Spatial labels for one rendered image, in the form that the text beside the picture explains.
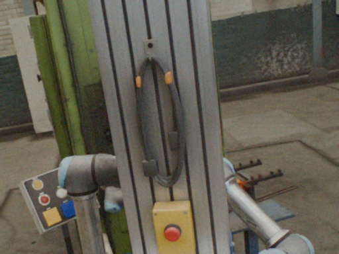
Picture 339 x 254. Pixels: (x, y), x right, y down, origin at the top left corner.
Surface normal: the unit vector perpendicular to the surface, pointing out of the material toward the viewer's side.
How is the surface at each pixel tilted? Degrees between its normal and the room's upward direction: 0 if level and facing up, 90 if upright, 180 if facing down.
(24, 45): 90
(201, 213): 90
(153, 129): 90
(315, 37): 90
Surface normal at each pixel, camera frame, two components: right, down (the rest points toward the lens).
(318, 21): 0.04, 0.33
